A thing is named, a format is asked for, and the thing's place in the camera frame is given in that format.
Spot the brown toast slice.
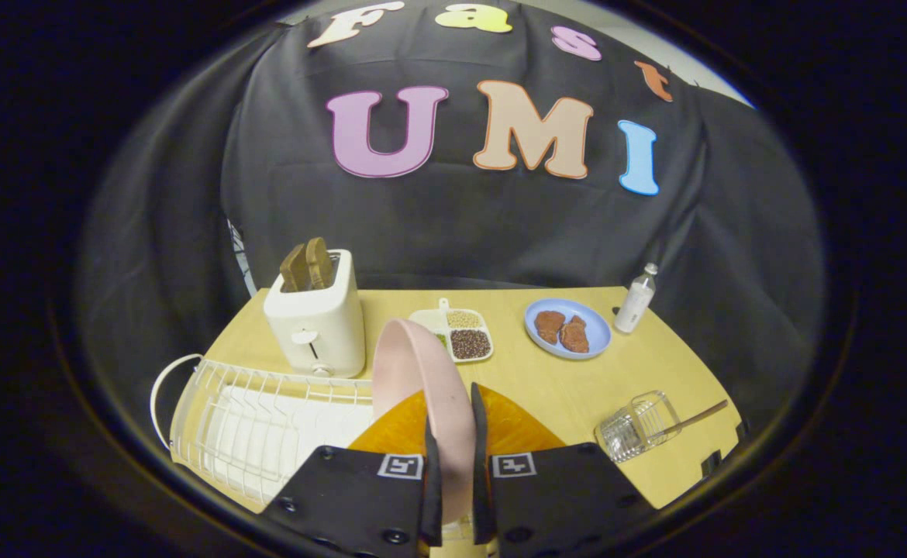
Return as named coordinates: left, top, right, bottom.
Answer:
left=305, top=236, right=336, bottom=291
left=279, top=243, right=312, bottom=294

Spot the small white bottle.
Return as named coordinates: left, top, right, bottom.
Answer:
left=614, top=263, right=660, bottom=335

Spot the dark beans pile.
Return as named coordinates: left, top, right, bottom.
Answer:
left=450, top=329, right=492, bottom=360

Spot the brown meat piece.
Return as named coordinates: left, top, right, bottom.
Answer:
left=559, top=315, right=591, bottom=354
left=533, top=309, right=567, bottom=346

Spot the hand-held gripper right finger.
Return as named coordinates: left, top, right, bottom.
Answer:
left=470, top=383, right=657, bottom=558

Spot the pink plate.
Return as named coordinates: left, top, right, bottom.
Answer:
left=372, top=318, right=478, bottom=529

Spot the wooden spoon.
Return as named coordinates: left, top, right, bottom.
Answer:
left=657, top=399, right=730, bottom=440

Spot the clear basket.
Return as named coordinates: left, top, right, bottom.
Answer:
left=595, top=390, right=684, bottom=464

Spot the black backdrop cloth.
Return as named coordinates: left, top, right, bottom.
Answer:
left=74, top=0, right=826, bottom=435

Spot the blue plate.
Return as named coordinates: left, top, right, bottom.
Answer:
left=523, top=298, right=614, bottom=360

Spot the cream toaster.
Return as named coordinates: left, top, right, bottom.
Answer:
left=263, top=249, right=367, bottom=380

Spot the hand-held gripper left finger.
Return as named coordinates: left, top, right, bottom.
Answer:
left=260, top=389, right=443, bottom=558

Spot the white wire dish rack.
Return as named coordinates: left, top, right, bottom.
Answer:
left=150, top=353, right=378, bottom=506

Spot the divided white snack dish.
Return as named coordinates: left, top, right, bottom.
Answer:
left=409, top=298, right=495, bottom=364

